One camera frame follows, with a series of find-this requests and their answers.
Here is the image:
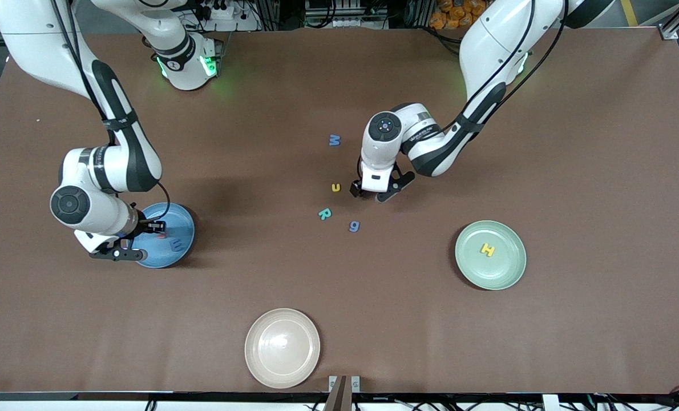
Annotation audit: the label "blue plate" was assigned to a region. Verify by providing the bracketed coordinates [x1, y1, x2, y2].
[130, 202, 196, 269]

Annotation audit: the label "table edge rail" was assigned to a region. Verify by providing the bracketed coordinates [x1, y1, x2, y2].
[0, 392, 679, 411]

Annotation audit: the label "orange packaged items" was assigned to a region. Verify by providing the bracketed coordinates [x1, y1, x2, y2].
[430, 0, 484, 30]

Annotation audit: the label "beige plate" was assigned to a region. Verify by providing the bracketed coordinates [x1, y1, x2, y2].
[244, 308, 321, 390]

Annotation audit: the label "white power strip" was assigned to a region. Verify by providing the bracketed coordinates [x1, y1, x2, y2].
[194, 0, 260, 32]

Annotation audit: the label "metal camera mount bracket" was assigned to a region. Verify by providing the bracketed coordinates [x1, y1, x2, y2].
[328, 375, 361, 411]

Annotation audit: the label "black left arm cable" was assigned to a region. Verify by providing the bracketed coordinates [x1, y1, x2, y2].
[442, 0, 568, 135]

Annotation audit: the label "green plate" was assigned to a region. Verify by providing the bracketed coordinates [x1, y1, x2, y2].
[454, 220, 527, 291]

